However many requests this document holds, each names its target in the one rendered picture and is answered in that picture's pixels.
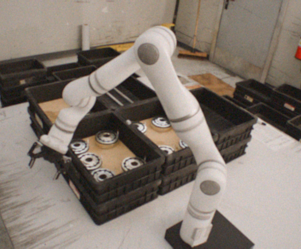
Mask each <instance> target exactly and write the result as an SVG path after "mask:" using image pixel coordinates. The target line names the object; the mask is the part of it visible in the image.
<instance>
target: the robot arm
mask: <svg viewBox="0 0 301 249"><path fill-rule="evenodd" d="M175 48H176V38H175V35H174V33H173V32H172V31H171V30H170V29H168V28H167V27H164V26H155V27H152V28H150V29H148V30H147V31H145V32H144V33H143V34H141V35H140V36H139V37H138V38H137V39H136V41H135V43H134V45H133V46H132V47H131V48H130V49H128V50H127V51H125V52H124V53H123V54H121V55H120V56H118V57H116V58H115V59H113V60H111V61H110V62H108V63H106V64H105V65H104V66H102V67H100V68H99V69H97V70H96V71H95V72H93V73H92V74H90V75H89V76H86V77H83V78H80V79H77V80H75V81H73V82H71V83H69V84H68V85H67V86H66V87H65V88H64V90H63V94H62V96H63V100H64V102H65V103H66V104H68V105H71V106H72V107H70V108H64V109H62V110H60V112H59V114H58V116H57V118H56V120H55V122H54V124H53V126H52V127H51V129H50V131H49V134H48V135H42V136H41V138H40V142H41V143H43V145H42V144H41V143H39V140H36V141H35V142H34V144H33V145H32V147H31V148H30V150H29V152H28V153H27V155H28V156H30V157H31V160H30V162H29V168H30V169H31V168H32V166H33V164H34V162H35V160H36V159H37V158H38V159H39V158H41V157H43V158H44V160H46V161H49V162H50V163H54V165H55V167H56V168H57V172H56V174H55V176H54V178H53V180H54V181H55V179H56V180H57V179H58V178H59V176H60V174H61V173H63V174H66V173H67V171H68V169H69V166H70V163H71V160H72V157H66V156H64V154H66V152H67V150H68V145H69V143H70V141H71V139H72V136H73V133H74V131H75V129H76V127H77V125H78V123H79V121H80V120H81V119H82V118H83V117H84V116H85V115H86V113H87V112H89V111H90V109H91V108H92V107H93V105H94V103H95V100H96V96H101V95H103V94H105V93H106V92H108V91H110V90H111V89H113V88H114V87H116V86H117V85H118V84H120V83H121V82H122V81H124V80H125V79H126V78H128V77H129V76H130V75H131V74H133V73H134V72H135V71H137V70H138V69H140V68H141V69H142V70H143V72H144V74H145V75H146V77H147V78H148V80H149V81H150V83H151V84H152V86H153V88H154V90H155V92H156V94H157V96H158V98H159V100H160V102H161V104H162V106H163V108H164V110H165V112H166V114H167V117H168V119H169V121H170V124H171V126H172V128H173V130H174V132H175V134H176V135H177V136H178V137H179V139H180V140H182V141H183V142H184V143H185V144H186V145H188V146H189V147H190V149H191V150H192V152H193V154H194V157H195V159H196V163H197V167H198V170H197V175H196V179H195V183H194V186H193V190H192V193H191V195H190V199H189V202H188V206H187V209H186V212H185V216H184V219H183V222H182V226H181V229H180V236H181V238H182V240H183V241H184V242H186V243H188V244H190V245H191V247H193V246H196V245H198V244H201V243H203V242H206V240H207V238H208V235H209V233H210V230H211V228H212V224H211V221H212V218H213V215H214V213H215V210H216V208H217V207H218V205H219V204H220V201H221V199H222V197H223V194H224V192H225V188H226V182H227V168H226V164H225V162H224V160H223V159H222V157H221V155H220V153H219V152H218V150H217V148H216V147H215V145H214V143H213V140H212V137H211V134H210V131H209V128H208V126H207V123H206V121H205V118H204V115H203V113H202V111H201V108H200V106H199V104H198V102H197V100H196V99H195V97H194V96H193V95H192V94H191V93H190V92H189V91H188V90H187V89H186V88H185V87H184V86H183V85H182V83H181V82H180V81H179V79H178V77H177V75H176V72H175V70H174V67H173V65H172V62H171V59H170V57H171V56H172V55H173V53H174V51H175ZM39 147H40V150H41V151H40V152H38V153H36V154H34V153H33V151H34V150H35V148H39ZM62 159H64V162H65V163H66V164H65V167H64V168H63V167H62V164H61V160H62Z"/></svg>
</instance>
